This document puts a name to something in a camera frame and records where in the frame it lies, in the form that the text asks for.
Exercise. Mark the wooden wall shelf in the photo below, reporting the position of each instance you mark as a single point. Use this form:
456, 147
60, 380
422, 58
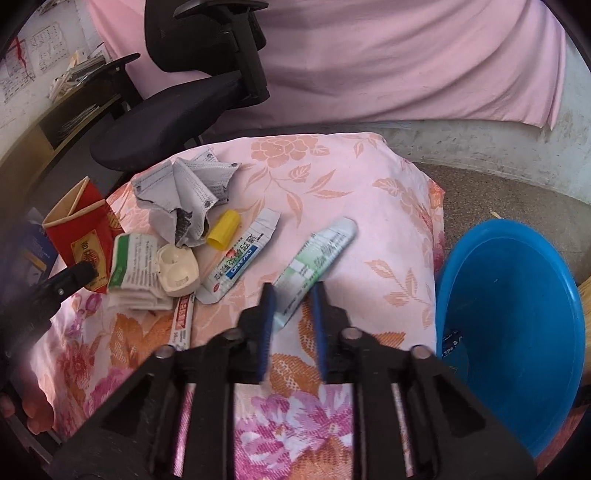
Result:
44, 144

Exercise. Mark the pink wall curtain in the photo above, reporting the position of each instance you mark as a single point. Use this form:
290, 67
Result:
330, 62

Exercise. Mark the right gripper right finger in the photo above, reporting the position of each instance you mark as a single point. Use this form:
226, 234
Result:
329, 321

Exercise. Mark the green white tube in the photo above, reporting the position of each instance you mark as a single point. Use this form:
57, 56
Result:
308, 265

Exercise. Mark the blue plastic bucket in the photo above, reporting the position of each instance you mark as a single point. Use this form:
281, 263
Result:
510, 323

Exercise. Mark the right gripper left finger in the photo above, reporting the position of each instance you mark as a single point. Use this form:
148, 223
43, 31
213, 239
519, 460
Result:
256, 324

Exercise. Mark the yellow plastic cap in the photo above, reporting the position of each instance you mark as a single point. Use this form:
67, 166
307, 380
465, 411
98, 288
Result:
223, 231

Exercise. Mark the blue cardboard box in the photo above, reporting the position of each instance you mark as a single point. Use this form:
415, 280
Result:
32, 257

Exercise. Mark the black office chair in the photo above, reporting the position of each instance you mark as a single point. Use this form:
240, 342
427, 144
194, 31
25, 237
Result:
205, 57

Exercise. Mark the red white small tube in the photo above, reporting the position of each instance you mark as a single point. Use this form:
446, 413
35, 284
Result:
180, 333

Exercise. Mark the stack of books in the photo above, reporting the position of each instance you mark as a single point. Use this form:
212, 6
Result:
79, 68

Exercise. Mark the floral pink cloth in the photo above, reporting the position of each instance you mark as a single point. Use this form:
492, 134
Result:
346, 193

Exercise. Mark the red paper carton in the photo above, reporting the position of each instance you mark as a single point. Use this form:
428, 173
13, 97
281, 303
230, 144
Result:
83, 227

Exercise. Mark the white blue toothpaste tube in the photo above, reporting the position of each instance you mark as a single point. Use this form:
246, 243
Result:
238, 258

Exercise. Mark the wall calendar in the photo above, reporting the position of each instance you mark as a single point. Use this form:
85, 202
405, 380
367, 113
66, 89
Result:
29, 58

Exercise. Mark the green white packet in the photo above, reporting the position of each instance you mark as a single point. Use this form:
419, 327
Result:
133, 283

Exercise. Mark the person's left hand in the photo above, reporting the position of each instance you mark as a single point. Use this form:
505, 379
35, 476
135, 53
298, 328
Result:
39, 413

